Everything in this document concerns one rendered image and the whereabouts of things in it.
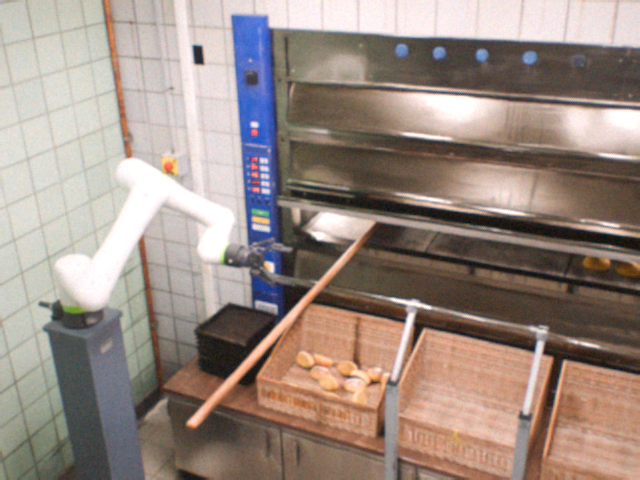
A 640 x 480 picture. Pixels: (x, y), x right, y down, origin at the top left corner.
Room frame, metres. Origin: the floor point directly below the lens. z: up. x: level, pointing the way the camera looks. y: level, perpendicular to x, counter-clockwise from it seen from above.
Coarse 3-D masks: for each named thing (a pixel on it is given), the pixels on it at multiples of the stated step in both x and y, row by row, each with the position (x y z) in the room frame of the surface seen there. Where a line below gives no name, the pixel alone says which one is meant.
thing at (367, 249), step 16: (304, 240) 3.04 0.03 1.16; (320, 240) 3.01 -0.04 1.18; (336, 240) 2.99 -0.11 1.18; (352, 240) 2.99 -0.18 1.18; (384, 256) 2.87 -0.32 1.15; (400, 256) 2.84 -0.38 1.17; (416, 256) 2.81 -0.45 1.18; (432, 256) 2.80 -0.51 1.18; (448, 256) 2.80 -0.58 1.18; (464, 272) 2.71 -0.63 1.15; (480, 272) 2.68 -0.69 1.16; (496, 272) 2.65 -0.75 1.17; (512, 272) 2.64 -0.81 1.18; (528, 272) 2.63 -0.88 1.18; (560, 288) 2.54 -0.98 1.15; (576, 288) 2.51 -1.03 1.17; (592, 288) 2.49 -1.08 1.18; (608, 288) 2.48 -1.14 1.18; (624, 288) 2.48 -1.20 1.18
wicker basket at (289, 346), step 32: (320, 320) 2.96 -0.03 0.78; (352, 320) 2.89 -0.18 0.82; (384, 320) 2.83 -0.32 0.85; (288, 352) 2.85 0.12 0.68; (320, 352) 2.91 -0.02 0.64; (352, 352) 2.85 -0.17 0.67; (384, 352) 2.79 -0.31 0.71; (288, 384) 2.54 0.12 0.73; (320, 384) 2.72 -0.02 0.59; (320, 416) 2.47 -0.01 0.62; (352, 416) 2.50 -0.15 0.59; (384, 416) 2.46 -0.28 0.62
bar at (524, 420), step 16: (272, 272) 2.71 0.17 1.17; (336, 288) 2.57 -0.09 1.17; (352, 288) 2.55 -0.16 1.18; (400, 304) 2.44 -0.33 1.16; (416, 304) 2.42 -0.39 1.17; (480, 320) 2.31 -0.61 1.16; (496, 320) 2.29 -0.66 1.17; (544, 336) 2.20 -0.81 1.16; (400, 352) 2.31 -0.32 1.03; (400, 368) 2.28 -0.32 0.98; (528, 400) 2.06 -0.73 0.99; (528, 416) 2.02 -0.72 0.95; (528, 432) 2.00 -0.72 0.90; (528, 448) 2.03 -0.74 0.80; (384, 464) 2.23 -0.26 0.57
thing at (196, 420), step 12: (372, 228) 3.05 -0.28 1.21; (360, 240) 2.92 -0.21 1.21; (348, 252) 2.81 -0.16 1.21; (336, 264) 2.70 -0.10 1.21; (324, 276) 2.60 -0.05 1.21; (312, 288) 2.51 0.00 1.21; (300, 312) 2.36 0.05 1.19; (288, 324) 2.27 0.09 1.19; (276, 336) 2.19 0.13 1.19; (264, 348) 2.11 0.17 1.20; (252, 360) 2.04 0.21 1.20; (240, 372) 1.97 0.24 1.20; (228, 384) 1.91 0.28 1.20; (216, 396) 1.85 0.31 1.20; (204, 408) 1.79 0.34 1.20; (192, 420) 1.74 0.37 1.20
